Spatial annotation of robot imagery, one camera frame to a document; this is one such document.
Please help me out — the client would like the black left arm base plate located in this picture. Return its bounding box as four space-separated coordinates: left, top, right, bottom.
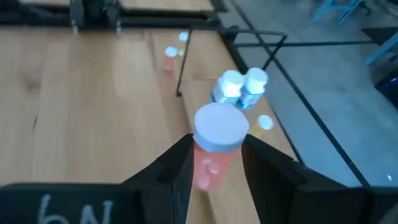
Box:
68 0 123 35

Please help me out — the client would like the black aluminium rig frame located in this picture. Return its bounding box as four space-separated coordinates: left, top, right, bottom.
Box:
0 0 249 78

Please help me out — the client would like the white melatonin bottle blue label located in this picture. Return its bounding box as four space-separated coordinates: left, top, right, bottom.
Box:
210 70 246 106
238 67 269 110

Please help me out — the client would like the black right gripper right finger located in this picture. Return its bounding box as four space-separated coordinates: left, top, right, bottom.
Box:
241 134 374 224

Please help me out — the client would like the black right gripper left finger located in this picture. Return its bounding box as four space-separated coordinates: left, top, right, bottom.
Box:
123 134 195 224

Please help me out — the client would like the blue workbench wooden top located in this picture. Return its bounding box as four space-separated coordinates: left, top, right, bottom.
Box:
312 0 373 24

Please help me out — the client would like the pink pill vial white cap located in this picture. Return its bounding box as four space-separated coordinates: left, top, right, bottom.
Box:
192 101 250 191
164 46 178 74

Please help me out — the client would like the wooden shelf black metal frame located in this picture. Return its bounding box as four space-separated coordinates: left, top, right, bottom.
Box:
175 27 301 224

